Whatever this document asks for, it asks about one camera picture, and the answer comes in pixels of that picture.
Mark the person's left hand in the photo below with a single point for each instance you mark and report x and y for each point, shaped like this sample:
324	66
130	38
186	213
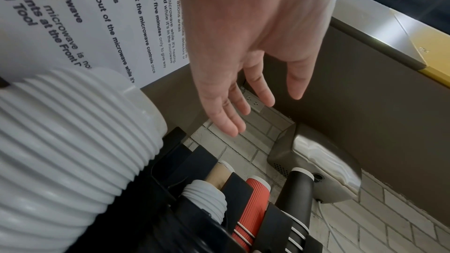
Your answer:
253	10

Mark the stack of white lids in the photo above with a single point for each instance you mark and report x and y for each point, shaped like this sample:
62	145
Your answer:
70	149
204	196

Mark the black cup and lid organizer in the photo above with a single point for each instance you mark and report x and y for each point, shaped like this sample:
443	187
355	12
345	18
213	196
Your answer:
158	188

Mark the microwave safety poster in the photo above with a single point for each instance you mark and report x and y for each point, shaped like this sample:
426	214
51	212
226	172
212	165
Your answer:
88	24

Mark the stack of gold paper cups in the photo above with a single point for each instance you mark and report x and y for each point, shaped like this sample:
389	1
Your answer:
219	177

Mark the stack of black paper cups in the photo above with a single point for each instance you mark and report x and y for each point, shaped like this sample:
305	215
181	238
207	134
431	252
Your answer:
299	196

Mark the stack of red paper cups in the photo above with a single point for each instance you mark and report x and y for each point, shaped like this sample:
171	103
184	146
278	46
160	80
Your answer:
255	204

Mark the white wall socket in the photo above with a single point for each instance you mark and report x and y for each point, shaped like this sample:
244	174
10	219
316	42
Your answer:
254	102

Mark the steel wall dispenser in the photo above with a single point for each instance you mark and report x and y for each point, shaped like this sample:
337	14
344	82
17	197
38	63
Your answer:
327	157

